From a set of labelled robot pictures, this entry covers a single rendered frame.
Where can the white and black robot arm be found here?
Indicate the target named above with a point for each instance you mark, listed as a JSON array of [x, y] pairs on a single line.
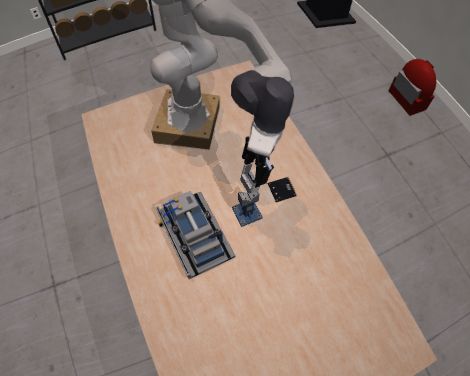
[[264, 91]]

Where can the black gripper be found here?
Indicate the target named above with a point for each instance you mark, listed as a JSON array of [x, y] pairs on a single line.
[[263, 167]]

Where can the light grey flat bar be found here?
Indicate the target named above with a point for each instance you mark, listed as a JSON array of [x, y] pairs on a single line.
[[200, 240]]

